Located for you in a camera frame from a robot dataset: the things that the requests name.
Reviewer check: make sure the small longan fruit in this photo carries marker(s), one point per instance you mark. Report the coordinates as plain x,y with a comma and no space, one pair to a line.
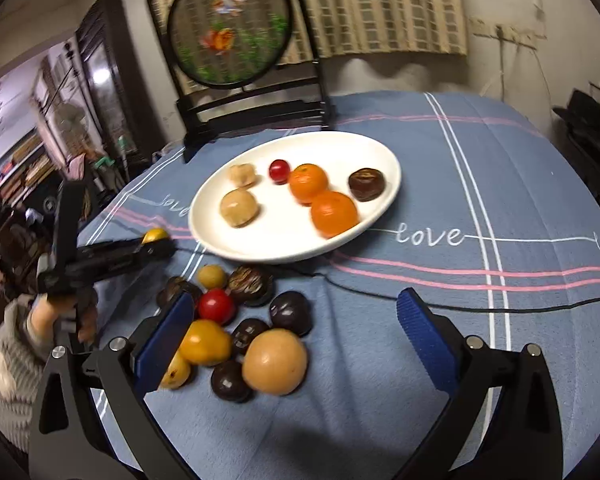
212,276

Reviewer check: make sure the large tan round fruit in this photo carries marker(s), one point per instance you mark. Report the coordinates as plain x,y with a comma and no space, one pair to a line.
275,362

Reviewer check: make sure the dark glossy chestnut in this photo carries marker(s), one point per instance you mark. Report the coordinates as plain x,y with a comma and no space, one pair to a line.
228,384
245,333
175,285
291,311

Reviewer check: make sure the person's left hand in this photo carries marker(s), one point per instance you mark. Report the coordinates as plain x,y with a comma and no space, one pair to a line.
55,317

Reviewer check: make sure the large red tomato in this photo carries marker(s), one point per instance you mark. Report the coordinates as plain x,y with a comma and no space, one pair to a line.
217,305

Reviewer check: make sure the black hat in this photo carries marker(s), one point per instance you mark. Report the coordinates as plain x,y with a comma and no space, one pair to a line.
581,113

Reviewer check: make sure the dark wooden framed mirror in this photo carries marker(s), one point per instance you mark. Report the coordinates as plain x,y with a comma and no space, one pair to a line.
126,118

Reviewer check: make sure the mandarin orange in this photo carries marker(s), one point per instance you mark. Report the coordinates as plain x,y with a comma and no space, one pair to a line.
333,213
306,182

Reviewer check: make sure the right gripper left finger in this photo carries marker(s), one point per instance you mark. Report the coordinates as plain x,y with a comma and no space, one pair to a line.
67,439

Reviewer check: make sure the beige checked curtain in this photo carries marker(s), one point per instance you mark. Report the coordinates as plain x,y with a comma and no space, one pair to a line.
351,27

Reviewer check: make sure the green yellow tomato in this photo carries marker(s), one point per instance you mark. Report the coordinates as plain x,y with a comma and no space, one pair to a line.
155,234

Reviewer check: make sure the small red cherry tomato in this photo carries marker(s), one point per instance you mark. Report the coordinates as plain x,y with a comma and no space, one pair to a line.
279,171

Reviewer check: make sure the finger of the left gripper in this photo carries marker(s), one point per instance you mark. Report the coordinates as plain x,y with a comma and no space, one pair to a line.
73,268

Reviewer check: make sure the grey knit sleeve forearm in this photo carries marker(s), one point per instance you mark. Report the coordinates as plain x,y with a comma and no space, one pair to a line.
26,340

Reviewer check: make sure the peeled pale water chestnut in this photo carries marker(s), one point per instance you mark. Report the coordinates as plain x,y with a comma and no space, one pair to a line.
239,207

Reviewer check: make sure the blue striped tablecloth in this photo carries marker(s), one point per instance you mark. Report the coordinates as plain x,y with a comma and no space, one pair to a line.
492,227

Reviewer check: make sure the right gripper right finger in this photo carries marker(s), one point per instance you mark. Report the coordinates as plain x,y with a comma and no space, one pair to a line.
524,436

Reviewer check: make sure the yellow spotted pear fruit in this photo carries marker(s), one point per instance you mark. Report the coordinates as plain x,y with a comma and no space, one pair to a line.
177,373

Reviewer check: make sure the orange yellow tomato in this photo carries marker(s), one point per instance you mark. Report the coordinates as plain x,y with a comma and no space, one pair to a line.
206,344

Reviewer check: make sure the goldfish round screen ornament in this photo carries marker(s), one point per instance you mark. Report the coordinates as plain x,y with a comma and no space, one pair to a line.
217,52

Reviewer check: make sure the white oval plate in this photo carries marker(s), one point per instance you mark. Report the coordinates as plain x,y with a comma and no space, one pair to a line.
283,231

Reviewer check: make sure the standing electric fan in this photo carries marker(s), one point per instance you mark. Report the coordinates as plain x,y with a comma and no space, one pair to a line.
68,119

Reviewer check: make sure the dark water chestnut top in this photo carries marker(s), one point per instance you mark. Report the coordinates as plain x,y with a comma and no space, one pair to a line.
366,184

